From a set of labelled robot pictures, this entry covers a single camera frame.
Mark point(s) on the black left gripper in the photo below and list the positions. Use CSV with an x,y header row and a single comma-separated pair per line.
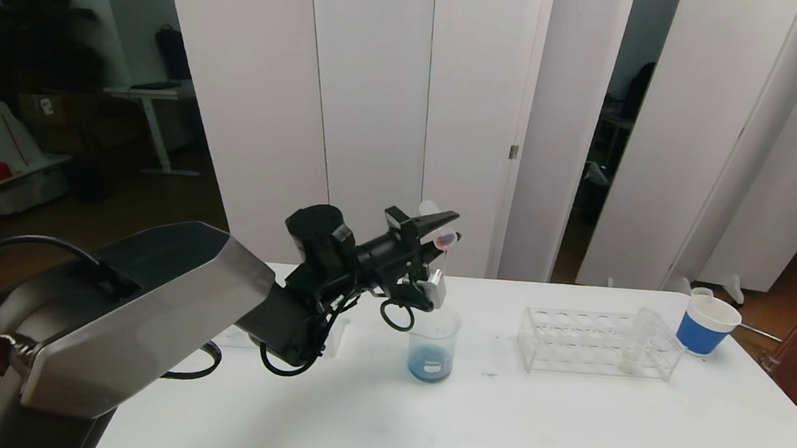
x,y
402,235

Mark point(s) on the black bin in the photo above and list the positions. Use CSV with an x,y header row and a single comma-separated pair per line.
x,y
88,180

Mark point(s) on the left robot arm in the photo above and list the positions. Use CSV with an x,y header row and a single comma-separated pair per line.
x,y
145,317

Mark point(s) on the test tube with red pigment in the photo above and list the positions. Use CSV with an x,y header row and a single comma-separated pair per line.
x,y
427,207

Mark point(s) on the clear graduated plastic test tube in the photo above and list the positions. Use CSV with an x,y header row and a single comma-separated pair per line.
x,y
700,297

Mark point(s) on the white machine base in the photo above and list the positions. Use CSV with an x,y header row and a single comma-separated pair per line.
x,y
2,139

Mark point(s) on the test tube with yellowish pigment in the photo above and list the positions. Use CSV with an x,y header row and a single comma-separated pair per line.
x,y
637,346

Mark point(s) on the clear acrylic test tube rack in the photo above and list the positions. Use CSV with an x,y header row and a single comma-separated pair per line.
x,y
334,337
568,343

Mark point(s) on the white partition foot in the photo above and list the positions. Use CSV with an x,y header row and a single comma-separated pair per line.
x,y
678,286
733,291

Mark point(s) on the white standing desk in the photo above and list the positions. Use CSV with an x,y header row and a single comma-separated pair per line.
x,y
156,93

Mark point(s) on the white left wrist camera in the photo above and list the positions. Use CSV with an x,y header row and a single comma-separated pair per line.
x,y
436,289

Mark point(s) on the blue banded white paper cup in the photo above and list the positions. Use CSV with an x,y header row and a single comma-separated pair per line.
x,y
700,337

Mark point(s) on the brown cardboard box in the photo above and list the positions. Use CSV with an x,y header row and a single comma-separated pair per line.
x,y
55,109

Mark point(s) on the black backpack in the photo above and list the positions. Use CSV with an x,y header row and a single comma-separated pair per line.
x,y
173,54

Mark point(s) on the clear plastic beaker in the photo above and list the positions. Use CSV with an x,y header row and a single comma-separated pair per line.
x,y
429,364

